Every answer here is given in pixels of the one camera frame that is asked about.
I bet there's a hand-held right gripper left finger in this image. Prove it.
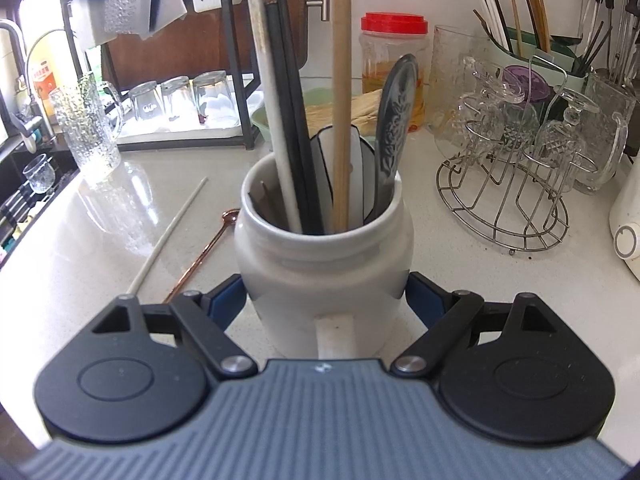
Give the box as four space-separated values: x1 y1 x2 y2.
90 274 258 378

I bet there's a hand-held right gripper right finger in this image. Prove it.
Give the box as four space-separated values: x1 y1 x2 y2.
390 271 556 378

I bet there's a white ceramic mug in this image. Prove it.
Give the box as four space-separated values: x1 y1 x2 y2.
234 152 416 358

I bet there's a white ceramic spoon black rim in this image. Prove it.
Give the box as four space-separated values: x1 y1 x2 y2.
310 125 379 222

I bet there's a steel spoon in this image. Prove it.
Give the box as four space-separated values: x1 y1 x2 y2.
375 53 420 221

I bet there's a black chopstick brown band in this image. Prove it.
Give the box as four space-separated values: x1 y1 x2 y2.
259 0 313 235

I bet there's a wooden chopstick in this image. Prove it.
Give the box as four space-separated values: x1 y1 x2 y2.
331 0 352 232

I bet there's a row of hanging steel utensils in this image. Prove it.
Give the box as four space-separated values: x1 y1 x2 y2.
592 0 640 86

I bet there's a white drip tray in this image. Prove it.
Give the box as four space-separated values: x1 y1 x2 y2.
117 72 263 148

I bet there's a green plastic basket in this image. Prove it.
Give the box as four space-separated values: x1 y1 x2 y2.
251 87 381 148

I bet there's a dried noodle bundle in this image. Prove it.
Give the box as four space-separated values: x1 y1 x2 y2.
304 89 383 133

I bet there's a red print glass tumbler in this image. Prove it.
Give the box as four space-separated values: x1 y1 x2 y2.
192 71 240 128

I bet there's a stemmed glass goblet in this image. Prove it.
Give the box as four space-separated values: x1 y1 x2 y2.
532 87 601 188

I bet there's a clear glass tumbler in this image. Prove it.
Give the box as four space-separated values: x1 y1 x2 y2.
129 81 163 121
160 76 193 118

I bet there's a white electric pot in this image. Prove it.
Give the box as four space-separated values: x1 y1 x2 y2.
609 164 640 281

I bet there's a black sink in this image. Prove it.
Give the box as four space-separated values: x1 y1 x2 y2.
0 147 81 261

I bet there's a textured glass mug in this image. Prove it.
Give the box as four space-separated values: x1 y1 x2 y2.
52 77 124 183

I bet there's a small cut glass cup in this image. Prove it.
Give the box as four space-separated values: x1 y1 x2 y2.
22 153 56 193

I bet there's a tall clear glass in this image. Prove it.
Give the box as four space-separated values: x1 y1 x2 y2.
429 25 483 136

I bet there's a red lid plastic jar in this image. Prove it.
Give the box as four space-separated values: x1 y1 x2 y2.
361 11 431 133

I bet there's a brown wooden cutting board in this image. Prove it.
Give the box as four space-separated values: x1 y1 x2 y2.
102 0 308 98

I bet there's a textured glass pitcher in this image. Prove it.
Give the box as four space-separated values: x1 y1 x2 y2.
575 74 630 195

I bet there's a black dish rack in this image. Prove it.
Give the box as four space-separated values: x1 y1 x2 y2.
60 0 261 151

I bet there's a green utensil holder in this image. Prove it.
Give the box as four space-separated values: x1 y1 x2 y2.
487 25 596 111

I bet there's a bunch of assorted chopsticks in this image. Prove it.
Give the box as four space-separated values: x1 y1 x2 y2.
467 0 613 76

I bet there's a textured silver knife holder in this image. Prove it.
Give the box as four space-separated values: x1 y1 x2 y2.
102 0 153 36

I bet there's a chrome kitchen faucet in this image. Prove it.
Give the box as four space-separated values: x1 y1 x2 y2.
0 20 46 153

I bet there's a steel wire cup rack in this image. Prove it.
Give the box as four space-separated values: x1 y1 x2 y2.
436 55 571 255

